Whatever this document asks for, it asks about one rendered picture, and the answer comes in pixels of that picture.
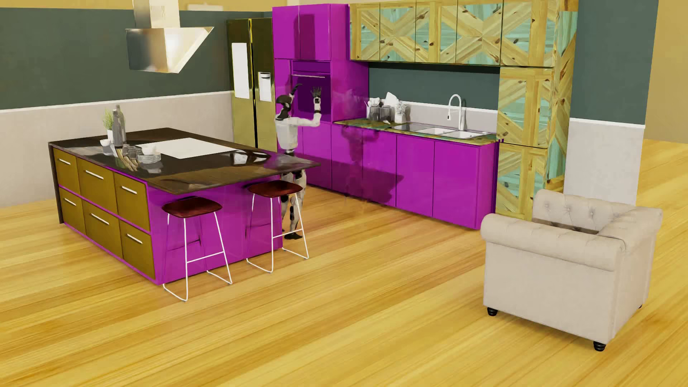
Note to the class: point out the beige tufted armchair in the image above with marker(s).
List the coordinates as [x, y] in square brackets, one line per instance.
[559, 269]

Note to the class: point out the tall purple oven cabinet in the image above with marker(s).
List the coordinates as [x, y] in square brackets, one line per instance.
[349, 86]

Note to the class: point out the purple built-in oven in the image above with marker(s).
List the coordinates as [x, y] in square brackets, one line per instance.
[303, 80]

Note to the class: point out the black robot head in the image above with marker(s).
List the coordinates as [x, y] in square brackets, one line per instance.
[282, 106]

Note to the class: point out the white induction cooktop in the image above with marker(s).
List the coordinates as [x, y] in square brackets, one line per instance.
[185, 148]

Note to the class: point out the clear glass bowl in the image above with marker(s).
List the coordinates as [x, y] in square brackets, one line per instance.
[149, 158]

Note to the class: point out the grey metal canister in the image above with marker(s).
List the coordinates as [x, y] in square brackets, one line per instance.
[374, 114]
[386, 114]

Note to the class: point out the wooden utensils bundle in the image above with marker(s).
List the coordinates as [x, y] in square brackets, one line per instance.
[127, 160]

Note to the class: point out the olive gold refrigerator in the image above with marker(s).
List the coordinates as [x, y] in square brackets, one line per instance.
[251, 113]

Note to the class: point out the steel range hood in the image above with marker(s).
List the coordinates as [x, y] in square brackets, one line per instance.
[161, 48]

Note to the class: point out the dark red bar stool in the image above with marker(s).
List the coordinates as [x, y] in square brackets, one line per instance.
[274, 188]
[191, 206]

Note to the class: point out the steel double sink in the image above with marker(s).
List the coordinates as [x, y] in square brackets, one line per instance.
[446, 131]

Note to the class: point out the clear drinking glasses cluster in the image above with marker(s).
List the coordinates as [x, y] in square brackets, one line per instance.
[131, 150]

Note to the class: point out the chrome gooseneck faucet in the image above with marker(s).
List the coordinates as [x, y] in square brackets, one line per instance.
[460, 110]

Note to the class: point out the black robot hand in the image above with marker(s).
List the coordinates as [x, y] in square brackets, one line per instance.
[316, 92]
[295, 89]

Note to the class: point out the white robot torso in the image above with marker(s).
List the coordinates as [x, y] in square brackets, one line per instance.
[288, 135]

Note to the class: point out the white black robot legs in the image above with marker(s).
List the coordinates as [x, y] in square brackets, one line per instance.
[294, 207]

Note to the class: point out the white vase with plant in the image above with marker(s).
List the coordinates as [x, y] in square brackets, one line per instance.
[400, 114]

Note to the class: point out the purple kitchen island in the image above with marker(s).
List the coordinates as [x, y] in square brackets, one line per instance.
[204, 215]

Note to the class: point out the grey glass bottle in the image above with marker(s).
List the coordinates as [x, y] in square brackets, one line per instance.
[119, 129]

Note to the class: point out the wooden cross-pattern wall cabinets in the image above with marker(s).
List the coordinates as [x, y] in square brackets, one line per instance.
[430, 32]

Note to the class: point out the small potted green plant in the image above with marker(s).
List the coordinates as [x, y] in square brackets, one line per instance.
[108, 121]

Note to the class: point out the tall wooden cross-pattern cabinet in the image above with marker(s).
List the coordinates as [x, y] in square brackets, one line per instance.
[529, 118]

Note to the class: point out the purple base cabinet run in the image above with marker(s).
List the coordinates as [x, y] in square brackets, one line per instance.
[414, 172]

